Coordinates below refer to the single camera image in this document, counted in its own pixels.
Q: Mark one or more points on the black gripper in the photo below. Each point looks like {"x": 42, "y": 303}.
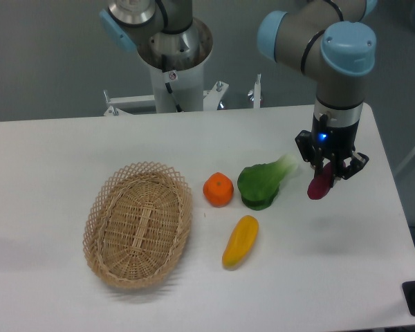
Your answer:
{"x": 335, "y": 144}

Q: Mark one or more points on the purple sweet potato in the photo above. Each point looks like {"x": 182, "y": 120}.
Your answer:
{"x": 321, "y": 184}

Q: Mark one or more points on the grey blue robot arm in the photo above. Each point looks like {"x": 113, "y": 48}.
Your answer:
{"x": 325, "y": 41}

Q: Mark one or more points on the green bok choy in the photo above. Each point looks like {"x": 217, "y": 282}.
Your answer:
{"x": 259, "y": 184}

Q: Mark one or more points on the orange tangerine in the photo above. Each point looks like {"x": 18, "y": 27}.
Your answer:
{"x": 218, "y": 190}

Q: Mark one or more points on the yellow mango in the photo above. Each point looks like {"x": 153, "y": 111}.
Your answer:
{"x": 241, "y": 242}

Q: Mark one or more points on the woven wicker basket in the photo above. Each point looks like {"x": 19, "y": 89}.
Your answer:
{"x": 138, "y": 225}

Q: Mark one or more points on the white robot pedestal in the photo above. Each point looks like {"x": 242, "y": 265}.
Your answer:
{"x": 176, "y": 68}

